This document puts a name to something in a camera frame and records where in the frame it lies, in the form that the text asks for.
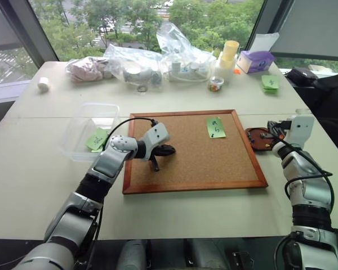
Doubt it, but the dark window frame post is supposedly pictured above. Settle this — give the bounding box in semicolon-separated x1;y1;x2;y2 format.
0;0;60;69
245;0;273;52

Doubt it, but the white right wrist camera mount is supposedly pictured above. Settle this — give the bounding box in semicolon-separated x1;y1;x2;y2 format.
284;114;315;149

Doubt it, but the small cup of colourful pins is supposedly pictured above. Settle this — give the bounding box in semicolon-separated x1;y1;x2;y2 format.
208;76;225;92

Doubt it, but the green sticky note pad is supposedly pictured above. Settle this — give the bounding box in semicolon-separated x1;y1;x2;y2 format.
260;74;281;95

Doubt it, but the brown oval tray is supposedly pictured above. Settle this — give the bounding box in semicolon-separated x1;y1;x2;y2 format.
244;127;283;153

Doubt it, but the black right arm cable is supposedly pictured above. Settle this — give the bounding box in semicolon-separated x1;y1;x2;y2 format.
270;128;335;210

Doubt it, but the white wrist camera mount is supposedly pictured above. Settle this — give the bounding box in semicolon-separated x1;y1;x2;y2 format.
284;114;315;149
142;124;170;163

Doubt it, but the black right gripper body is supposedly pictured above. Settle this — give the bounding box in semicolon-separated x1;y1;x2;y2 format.
273;120;292;139

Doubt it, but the grey roller blind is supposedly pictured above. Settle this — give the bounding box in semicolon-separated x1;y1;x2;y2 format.
0;0;21;53
269;0;338;62

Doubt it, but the white tape roll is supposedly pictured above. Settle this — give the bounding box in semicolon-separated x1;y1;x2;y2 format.
37;76;51;92

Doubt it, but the black buckle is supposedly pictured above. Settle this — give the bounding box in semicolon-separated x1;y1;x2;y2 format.
231;251;255;270

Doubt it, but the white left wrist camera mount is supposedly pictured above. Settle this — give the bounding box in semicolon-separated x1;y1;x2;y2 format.
142;124;170;163

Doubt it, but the plastic bag with pink items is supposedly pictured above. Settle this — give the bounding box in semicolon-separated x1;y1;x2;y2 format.
65;56;115;83

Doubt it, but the clear bag with cups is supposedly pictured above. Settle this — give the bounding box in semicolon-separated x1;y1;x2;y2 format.
103;43;164;92

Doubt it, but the wood-framed cork board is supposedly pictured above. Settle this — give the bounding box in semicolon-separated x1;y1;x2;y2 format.
122;109;269;195

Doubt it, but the black bag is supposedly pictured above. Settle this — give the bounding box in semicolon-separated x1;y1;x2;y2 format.
283;67;338;114

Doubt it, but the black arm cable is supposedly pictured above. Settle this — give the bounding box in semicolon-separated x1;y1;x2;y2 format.
100;117;158;155
270;128;335;210

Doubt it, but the green note with writing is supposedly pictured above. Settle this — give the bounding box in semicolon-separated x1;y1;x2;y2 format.
206;116;227;140

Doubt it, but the large clear plastic bag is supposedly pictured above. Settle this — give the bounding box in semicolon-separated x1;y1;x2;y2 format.
155;22;216;83

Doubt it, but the white plastic bottle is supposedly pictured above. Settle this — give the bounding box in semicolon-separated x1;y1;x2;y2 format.
214;53;235;83

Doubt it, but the yellow cup stack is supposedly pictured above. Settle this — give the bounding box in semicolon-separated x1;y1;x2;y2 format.
220;40;241;62

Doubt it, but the grey rounded shape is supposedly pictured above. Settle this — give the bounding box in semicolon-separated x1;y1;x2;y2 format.
118;240;147;270

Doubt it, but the purple tissue box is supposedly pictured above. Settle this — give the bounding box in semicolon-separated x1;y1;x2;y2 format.
236;50;275;75

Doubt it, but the white tissue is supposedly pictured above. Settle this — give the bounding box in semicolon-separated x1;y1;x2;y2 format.
248;32;280;53

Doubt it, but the clear plastic box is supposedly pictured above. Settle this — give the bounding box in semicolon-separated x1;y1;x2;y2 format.
59;102;121;163

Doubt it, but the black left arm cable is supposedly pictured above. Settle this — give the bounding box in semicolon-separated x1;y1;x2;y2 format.
100;117;158;155

